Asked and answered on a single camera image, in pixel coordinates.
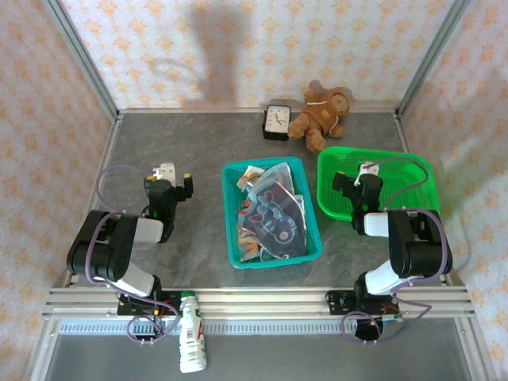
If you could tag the teal plastic basket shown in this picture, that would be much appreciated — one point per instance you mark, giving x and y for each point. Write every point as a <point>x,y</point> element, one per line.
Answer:
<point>229,198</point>

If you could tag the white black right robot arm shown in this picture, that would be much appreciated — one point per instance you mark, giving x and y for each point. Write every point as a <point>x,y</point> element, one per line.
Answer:
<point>377,224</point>

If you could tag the green plastic basket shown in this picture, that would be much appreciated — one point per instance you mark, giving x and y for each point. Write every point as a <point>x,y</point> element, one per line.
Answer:
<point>405,182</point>

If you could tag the brown teddy bear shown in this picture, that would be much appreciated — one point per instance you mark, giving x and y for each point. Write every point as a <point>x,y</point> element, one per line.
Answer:
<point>317,117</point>

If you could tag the black alarm clock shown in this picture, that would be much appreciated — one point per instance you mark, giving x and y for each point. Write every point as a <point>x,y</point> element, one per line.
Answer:
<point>276,121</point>

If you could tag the small green circuit board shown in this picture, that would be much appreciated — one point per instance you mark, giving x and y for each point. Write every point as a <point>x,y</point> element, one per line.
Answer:
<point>393,317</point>

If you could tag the white bottle green label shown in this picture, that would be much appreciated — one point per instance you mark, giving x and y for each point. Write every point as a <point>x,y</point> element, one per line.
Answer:
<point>192,341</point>

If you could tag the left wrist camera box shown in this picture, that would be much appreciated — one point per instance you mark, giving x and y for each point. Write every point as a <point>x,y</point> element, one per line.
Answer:
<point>166,171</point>

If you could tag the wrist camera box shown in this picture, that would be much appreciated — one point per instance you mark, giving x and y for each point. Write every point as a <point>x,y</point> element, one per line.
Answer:
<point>370,168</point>
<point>166,171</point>

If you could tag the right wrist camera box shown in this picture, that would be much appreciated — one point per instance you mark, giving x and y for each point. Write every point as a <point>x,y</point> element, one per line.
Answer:
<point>370,168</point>

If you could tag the aluminium side table rail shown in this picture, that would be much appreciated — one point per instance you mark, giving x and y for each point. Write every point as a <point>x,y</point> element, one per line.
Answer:
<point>112,139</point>
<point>403,133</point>

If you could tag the aluminium wall-side table rail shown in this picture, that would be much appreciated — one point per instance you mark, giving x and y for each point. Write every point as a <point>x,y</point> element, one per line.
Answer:
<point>198,110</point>

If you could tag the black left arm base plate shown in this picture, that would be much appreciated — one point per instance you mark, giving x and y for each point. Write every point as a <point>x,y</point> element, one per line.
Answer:
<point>170,302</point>

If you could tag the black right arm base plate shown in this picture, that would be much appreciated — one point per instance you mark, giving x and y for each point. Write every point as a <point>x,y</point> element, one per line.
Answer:
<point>337,301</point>

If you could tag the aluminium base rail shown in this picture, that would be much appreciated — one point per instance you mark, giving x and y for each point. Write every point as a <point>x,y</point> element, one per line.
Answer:
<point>258,301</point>

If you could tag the aluminium frame post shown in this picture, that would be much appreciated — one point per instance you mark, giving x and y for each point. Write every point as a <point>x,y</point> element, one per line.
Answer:
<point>79,55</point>
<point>432,51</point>

